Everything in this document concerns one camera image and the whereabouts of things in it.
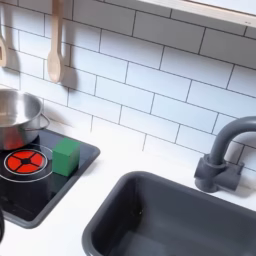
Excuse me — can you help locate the green wooden block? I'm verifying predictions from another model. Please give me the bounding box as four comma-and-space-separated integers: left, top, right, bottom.
51, 137, 81, 178

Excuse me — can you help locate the dark grey tap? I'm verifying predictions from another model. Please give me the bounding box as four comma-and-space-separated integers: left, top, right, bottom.
194, 115, 256, 194

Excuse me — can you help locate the wooden spoon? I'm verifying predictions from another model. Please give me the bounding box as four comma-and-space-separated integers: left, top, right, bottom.
46, 0, 66, 84

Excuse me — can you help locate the dark grey sink basin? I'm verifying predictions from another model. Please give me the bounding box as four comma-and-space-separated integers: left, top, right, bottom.
81, 170, 256, 256

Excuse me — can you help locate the red stove burner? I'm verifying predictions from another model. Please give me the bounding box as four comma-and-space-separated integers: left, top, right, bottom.
3, 148, 48, 175

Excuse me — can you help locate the steel pot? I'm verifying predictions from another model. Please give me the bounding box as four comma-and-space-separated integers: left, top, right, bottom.
0, 88, 51, 152

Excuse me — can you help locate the black stove top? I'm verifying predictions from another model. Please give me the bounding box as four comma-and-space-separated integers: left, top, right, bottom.
0, 128, 101, 230

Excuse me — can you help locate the wooden spatula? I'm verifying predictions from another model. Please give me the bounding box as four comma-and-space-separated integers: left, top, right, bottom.
0, 19, 8, 68

